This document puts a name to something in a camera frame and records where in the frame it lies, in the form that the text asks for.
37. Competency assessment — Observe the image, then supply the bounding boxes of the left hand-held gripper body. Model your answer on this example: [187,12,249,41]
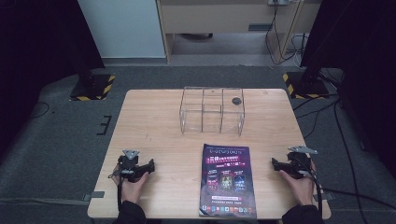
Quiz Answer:
[107,149,148,184]

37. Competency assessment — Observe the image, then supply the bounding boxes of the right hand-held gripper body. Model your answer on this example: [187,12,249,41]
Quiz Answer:
[285,146,319,180]

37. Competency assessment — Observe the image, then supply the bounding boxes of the purple magazine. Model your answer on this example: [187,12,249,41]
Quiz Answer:
[198,143,258,219]

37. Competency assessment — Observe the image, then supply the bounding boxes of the clear acrylic rack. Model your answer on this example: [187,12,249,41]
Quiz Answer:
[178,86,247,137]

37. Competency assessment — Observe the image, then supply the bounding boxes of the person's left hand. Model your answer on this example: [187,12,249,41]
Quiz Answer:
[111,164,150,204]

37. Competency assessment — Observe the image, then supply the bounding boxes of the person's right hand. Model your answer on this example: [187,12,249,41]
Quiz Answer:
[277,161,317,207]

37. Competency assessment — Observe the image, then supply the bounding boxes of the grey tape piece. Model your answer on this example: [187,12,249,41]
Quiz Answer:
[82,190,106,202]
[313,191,336,203]

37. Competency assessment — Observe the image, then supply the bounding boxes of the black floor tape mark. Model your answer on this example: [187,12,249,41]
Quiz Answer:
[95,115,113,136]

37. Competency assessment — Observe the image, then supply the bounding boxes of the striped black stand base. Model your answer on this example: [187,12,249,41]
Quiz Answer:
[282,71,331,100]
[69,73,117,102]

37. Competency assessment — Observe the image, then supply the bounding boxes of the black stand pole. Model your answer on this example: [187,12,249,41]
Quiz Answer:
[73,36,96,90]
[299,18,335,90]

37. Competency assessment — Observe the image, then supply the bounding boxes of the dark curtain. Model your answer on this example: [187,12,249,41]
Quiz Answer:
[0,0,106,160]
[299,0,396,180]

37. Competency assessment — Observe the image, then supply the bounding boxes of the dark round object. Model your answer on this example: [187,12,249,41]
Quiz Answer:
[179,33,215,41]

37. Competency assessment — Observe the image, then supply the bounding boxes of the white panel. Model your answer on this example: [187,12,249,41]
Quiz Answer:
[77,0,167,60]

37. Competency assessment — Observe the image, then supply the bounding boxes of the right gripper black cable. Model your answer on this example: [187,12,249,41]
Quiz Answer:
[297,157,325,216]

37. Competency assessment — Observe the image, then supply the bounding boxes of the thin black floor cable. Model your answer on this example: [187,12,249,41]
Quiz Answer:
[29,101,50,119]

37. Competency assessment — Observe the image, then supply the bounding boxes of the black hanging desk cables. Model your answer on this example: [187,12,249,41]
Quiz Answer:
[264,0,310,66]

